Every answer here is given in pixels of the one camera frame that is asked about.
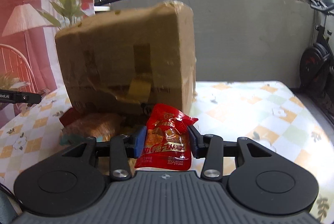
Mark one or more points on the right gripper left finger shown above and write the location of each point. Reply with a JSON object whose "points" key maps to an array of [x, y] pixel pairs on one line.
{"points": [[110, 157]]}

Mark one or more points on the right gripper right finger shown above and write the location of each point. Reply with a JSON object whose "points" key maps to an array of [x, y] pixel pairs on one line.
{"points": [[255, 157]]}

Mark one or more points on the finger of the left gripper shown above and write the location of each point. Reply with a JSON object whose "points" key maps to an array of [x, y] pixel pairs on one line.
{"points": [[25, 97]]}

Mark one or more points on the orange chips bag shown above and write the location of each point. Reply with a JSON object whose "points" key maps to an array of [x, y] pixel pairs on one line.
{"points": [[100, 126]]}

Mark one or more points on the red spicy snack packet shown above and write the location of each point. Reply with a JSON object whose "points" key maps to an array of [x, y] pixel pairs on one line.
{"points": [[167, 142]]}

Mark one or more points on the checkered floral tablecloth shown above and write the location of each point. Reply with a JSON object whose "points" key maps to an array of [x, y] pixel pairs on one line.
{"points": [[267, 112]]}

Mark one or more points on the brown cardboard box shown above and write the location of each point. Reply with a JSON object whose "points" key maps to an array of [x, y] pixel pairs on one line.
{"points": [[123, 61]]}

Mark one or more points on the black exercise bike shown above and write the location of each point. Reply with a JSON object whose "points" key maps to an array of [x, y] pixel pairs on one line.
{"points": [[316, 64]]}

